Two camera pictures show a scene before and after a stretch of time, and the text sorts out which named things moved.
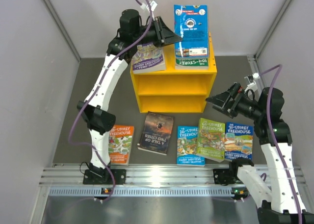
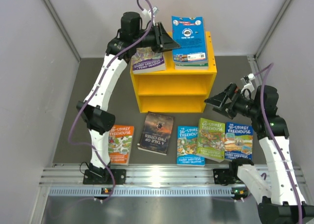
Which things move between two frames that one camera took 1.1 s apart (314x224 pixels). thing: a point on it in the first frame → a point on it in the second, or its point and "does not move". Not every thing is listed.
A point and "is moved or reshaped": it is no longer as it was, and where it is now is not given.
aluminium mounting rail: [145, 174] does not move
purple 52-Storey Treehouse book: [148, 58] does not move
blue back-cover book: [191, 24] is moved or reshaped
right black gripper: [219, 100] does not move
